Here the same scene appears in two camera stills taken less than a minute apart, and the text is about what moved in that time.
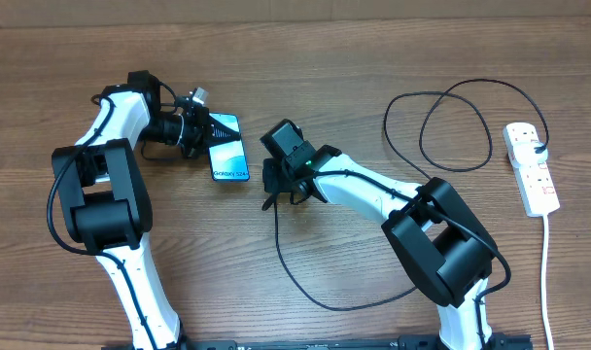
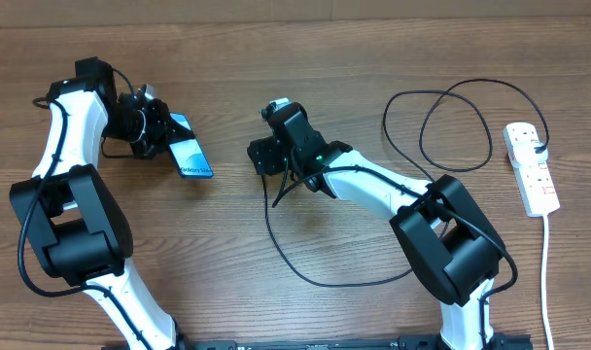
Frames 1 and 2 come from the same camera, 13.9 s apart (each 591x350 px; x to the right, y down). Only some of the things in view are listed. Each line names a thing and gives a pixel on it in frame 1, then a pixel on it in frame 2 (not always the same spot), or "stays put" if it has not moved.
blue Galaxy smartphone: (227, 161) → (189, 156)
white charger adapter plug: (525, 154) stays put
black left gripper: (202, 125) → (160, 134)
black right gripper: (274, 176) → (267, 154)
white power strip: (534, 182) stays put
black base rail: (404, 342) stays put
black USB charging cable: (330, 306) → (342, 283)
